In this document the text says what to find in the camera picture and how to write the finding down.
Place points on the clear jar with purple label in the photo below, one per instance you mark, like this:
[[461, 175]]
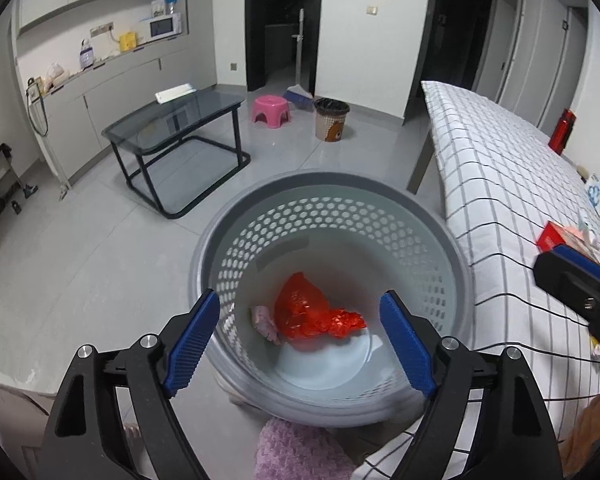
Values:
[[86, 57]]

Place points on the white flat box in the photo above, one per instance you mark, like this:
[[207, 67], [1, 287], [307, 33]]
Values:
[[175, 93]]

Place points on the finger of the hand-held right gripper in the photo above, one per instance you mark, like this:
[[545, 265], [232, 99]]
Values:
[[565, 280]]

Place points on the yellow box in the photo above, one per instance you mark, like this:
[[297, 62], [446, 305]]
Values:
[[128, 42]]

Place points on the brown cloth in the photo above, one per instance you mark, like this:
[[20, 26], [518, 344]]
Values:
[[587, 435]]

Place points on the red and white box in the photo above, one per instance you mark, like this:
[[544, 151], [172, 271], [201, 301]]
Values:
[[555, 235]]

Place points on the white plastic packet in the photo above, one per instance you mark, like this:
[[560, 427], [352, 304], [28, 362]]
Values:
[[587, 230]]

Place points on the pink fluffy cloth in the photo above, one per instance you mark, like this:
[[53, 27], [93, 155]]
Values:
[[300, 452]]

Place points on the pale plastic bag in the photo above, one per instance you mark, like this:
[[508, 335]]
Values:
[[56, 76]]

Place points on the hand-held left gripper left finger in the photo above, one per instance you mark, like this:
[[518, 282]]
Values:
[[192, 345]]

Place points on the pink plastic stool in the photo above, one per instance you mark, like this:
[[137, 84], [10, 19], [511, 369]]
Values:
[[270, 107]]

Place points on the bed with checked sheet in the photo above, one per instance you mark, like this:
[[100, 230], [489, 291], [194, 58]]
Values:
[[490, 185]]

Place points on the blue and white tissue pack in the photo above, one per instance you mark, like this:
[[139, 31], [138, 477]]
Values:
[[599, 191]]

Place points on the brown waste bin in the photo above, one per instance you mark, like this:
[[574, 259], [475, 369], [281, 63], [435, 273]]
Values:
[[331, 122]]

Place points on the wall power strip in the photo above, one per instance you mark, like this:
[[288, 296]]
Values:
[[102, 29]]

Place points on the white microwave oven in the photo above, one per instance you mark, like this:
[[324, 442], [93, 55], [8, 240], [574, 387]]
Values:
[[164, 26]]

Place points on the metal shoe rack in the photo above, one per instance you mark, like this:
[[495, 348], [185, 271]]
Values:
[[0, 185]]

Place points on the grey perforated plastic basket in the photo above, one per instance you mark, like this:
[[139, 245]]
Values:
[[260, 240]]

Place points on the black glass coffee table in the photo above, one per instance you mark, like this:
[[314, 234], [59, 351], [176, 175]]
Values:
[[180, 110]]

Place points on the red plastic bag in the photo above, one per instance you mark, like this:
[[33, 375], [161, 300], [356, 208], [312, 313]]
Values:
[[300, 310]]

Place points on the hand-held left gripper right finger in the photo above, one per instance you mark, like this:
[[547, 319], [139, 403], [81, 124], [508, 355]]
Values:
[[407, 345]]

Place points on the grey wall cabinet counter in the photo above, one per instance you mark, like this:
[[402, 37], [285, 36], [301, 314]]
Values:
[[125, 80]]

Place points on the red thermos bottle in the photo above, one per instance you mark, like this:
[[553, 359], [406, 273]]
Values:
[[562, 130]]

